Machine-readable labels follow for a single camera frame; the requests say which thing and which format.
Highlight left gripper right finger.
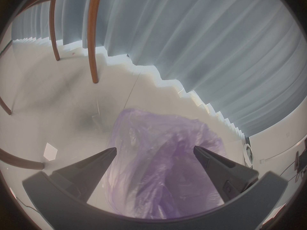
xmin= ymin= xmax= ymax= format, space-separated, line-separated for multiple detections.
xmin=193 ymin=146 xmax=260 ymax=204

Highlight wooden chair white cushion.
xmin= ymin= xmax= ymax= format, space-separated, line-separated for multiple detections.
xmin=0 ymin=0 xmax=106 ymax=171

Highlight purple plastic bag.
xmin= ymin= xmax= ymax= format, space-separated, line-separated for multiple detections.
xmin=106 ymin=108 xmax=227 ymax=220

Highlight white coiled cable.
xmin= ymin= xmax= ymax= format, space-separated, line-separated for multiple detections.
xmin=243 ymin=143 xmax=254 ymax=168

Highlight white trash bin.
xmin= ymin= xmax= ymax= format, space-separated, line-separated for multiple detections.
xmin=107 ymin=114 xmax=226 ymax=219

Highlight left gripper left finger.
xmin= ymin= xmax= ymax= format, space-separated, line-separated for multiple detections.
xmin=50 ymin=147 xmax=117 ymax=202

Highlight white curtain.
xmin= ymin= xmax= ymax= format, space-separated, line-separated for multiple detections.
xmin=11 ymin=0 xmax=307 ymax=138

